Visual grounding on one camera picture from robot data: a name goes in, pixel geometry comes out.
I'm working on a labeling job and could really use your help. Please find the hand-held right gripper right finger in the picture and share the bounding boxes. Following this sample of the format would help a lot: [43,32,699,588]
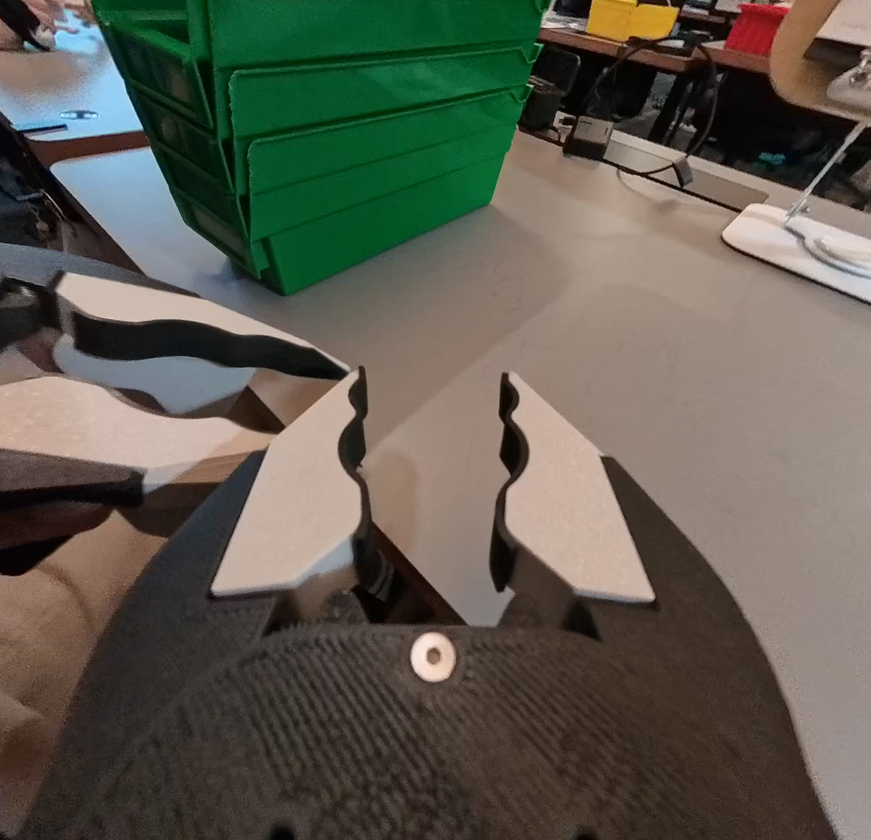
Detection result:
[487,371,657,628]

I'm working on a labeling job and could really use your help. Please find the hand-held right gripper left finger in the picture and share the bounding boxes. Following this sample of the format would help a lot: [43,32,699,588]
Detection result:
[209,365,396,604]

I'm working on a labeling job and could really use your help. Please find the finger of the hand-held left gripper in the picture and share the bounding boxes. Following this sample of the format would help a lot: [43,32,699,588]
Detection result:
[0,374,290,494]
[55,273,351,382]

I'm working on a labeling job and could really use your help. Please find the grey desk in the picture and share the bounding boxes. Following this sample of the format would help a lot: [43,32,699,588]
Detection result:
[0,25,159,167]
[47,127,871,840]

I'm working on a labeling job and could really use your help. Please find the person's beige trousers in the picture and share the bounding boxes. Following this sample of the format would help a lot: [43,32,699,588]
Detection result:
[0,438,272,840]

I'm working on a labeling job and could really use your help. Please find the instruction sheet on stand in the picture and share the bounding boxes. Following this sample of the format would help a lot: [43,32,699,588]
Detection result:
[721,0,871,303]

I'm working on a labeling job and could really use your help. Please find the black power adapter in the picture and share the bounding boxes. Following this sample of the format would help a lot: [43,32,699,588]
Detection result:
[561,113,615,158]

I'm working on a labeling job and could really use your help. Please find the long wooden workbench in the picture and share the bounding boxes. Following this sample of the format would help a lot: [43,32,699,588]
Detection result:
[537,25,779,74]

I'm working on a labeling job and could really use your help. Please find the yellow plastic bin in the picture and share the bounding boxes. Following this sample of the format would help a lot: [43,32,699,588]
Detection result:
[588,0,680,39]

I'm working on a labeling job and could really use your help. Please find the red plastic bin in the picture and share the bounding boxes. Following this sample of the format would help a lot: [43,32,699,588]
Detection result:
[724,2,791,54]

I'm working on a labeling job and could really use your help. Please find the printed instruction sheet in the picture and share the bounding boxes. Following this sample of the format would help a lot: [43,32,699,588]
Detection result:
[815,0,871,45]

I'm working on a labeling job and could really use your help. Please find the black cable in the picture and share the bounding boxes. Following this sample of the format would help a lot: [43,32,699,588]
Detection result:
[598,36,717,188]

